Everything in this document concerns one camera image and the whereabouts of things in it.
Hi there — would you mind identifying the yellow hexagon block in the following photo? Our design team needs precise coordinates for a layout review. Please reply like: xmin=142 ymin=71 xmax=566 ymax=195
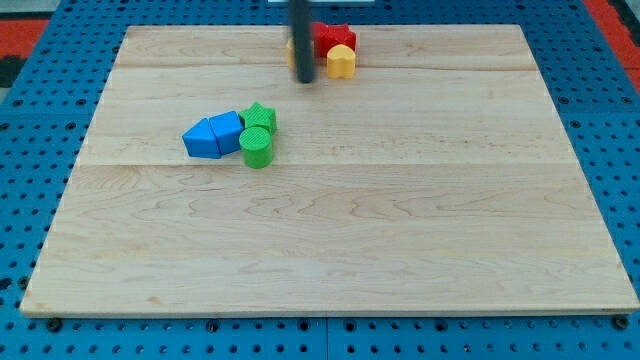
xmin=286 ymin=38 xmax=296 ymax=72

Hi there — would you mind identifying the green cylinder block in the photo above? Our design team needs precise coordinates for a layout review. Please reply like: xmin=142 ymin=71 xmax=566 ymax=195
xmin=239 ymin=127 xmax=273 ymax=169

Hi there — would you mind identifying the green star block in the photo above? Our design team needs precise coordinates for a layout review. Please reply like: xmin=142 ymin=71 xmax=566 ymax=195
xmin=239 ymin=102 xmax=277 ymax=135

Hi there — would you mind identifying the blue cube block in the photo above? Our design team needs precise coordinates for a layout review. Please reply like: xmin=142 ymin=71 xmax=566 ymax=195
xmin=208 ymin=111 xmax=244 ymax=156

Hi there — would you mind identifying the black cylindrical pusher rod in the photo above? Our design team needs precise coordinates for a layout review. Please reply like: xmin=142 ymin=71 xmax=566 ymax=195
xmin=288 ymin=0 xmax=315 ymax=84

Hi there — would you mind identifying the wooden board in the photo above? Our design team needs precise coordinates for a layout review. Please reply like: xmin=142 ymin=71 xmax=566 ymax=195
xmin=21 ymin=25 xmax=639 ymax=319

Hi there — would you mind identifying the blue triangle block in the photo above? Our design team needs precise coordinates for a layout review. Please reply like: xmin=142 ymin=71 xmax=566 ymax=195
xmin=182 ymin=118 xmax=221 ymax=159

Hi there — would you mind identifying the red star block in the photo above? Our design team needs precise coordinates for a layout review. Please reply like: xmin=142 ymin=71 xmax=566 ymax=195
xmin=314 ymin=24 xmax=357 ymax=58

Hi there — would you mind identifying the red block behind rod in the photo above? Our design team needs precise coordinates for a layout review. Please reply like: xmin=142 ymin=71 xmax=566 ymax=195
xmin=311 ymin=21 xmax=328 ymax=45

